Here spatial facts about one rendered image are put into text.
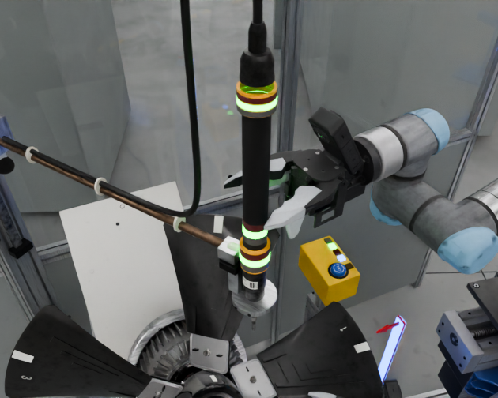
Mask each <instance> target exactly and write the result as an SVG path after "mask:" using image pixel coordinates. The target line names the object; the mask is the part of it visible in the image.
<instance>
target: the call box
mask: <svg viewBox="0 0 498 398"><path fill-rule="evenodd" d="M325 238H330V239H331V240H332V242H331V243H334V244H335V246H336V247H337V248H336V249H339V250H340V251H341V254H339V255H337V256H340V255H342V254H343V256H344V257H345V261H339V260H338V258H337V256H335V254H334V253H333V250H331V249H330V247H329V246H328V245H329V244H331V243H328V244H326V243H325V241H324V239H325ZM325 238H321V239H318V240H315V241H313V242H309V243H306V244H303V245H301V246H300V256H299V264H298V265H299V267H300V269H301V271H302V272H303V274H304V275H305V276H306V278H307V280H308V281H309V283H310V284H311V286H312V287H313V288H314V290H315V292H316V293H317V295H318V296H319V297H320V299H321V300H322V302H323V304H324V305H325V306H328V305H329V304H331V303H332V302H333V301H334V302H338V301H341V300H342V299H347V298H348V297H351V296H353V295H355V294H356V292H357V287H358V283H359V279H360V273H359V272H358V271H357V269H356V268H355V267H354V266H353V267H354V268H352V269H350V270H348V269H347V268H346V272H345V275H344V276H335V275H333V274H332V273H331V271H330V270H331V266H332V265H333V264H336V263H342V264H343V265H345V264H348V263H351V261H350V260H349V259H348V258H347V256H346V255H345V254H344V253H343V252H342V250H341V249H340V248H339V246H338V245H337V243H336V242H335V241H334V240H333V239H332V238H331V236H327V237H325ZM336 249H334V250H336ZM351 264H352V263H351ZM352 265H353V264H352Z"/></svg>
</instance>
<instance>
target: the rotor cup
mask: <svg viewBox="0 0 498 398"><path fill-rule="evenodd" d="M212 375H214V377H215V378H216V379H217V381H215V382H213V380H212V378H211V377H210V376H212ZM168 380H169V381H175V382H178V383H181V384H185V386H184V387H183V390H182V391H181V392H180V393H179V394H178V395H177V396H176V397H175V398H244V397H243V395H242V394H241V392H240V391H239V390H238V388H237V387H236V386H235V384H234V382H233V380H232V377H231V374H230V373H229V374H220V373H217V372H213V371H210V370H205V369H202V368H198V367H195V366H192V365H190V361H189V359H186V360H184V361H183V362H181V363H180V364H179V365H178V366H177V367H176V368H175V369H174V370H173V371H172V373H171V374H170V376H169V378H168Z"/></svg>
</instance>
